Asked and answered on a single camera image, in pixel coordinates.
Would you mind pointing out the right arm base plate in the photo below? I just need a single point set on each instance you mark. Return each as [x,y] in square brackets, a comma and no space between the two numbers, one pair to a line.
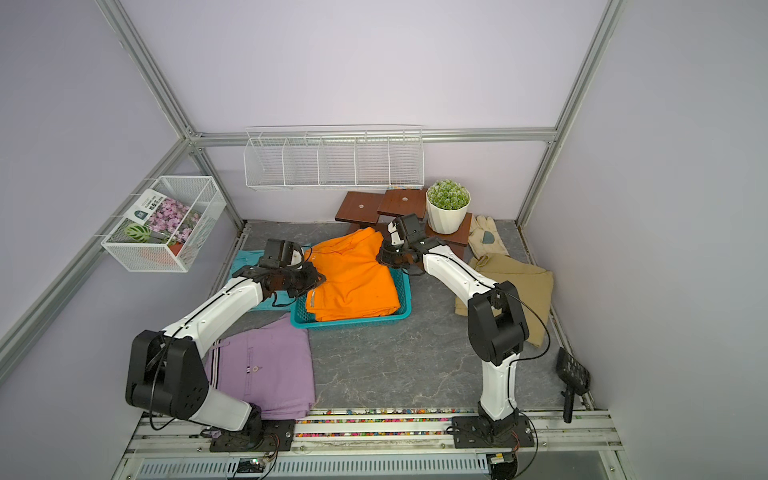
[477,432]

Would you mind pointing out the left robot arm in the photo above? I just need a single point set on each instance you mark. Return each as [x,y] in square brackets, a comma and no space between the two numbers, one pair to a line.
[166,372]

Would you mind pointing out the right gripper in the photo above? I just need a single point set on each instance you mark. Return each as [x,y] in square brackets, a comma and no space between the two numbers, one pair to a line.
[385,254]

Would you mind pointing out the orange pants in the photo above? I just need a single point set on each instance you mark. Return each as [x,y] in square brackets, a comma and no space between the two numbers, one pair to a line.
[356,285]

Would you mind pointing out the white wire basket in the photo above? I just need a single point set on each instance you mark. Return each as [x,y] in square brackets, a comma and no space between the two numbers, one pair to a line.
[167,224]

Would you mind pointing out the black handheld controller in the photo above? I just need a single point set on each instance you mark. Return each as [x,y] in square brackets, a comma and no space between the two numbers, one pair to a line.
[576,378]

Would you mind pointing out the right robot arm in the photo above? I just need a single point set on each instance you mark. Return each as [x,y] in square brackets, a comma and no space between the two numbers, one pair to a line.
[496,323]

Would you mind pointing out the white pot green plant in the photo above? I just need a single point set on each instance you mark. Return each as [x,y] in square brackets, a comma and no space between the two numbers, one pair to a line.
[447,204]

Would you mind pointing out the beige glove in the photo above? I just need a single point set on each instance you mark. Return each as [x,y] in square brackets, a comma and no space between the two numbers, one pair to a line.
[484,238]

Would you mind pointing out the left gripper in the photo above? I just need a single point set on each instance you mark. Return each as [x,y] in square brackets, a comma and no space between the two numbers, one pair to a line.
[312,279]

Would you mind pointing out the white wire wall shelf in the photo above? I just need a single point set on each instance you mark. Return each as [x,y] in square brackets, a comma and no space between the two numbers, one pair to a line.
[343,157]

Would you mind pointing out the purple pants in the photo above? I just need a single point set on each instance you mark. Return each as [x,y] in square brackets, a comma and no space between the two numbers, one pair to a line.
[270,367]

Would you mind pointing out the brown wooden tiered stand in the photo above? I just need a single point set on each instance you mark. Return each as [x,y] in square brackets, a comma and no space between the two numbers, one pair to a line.
[367,209]

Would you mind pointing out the khaki folded pants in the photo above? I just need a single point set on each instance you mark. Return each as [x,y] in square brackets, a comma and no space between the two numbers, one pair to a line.
[534,285]

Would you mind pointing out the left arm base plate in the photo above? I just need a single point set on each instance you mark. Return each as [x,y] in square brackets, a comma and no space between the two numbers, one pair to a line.
[269,436]

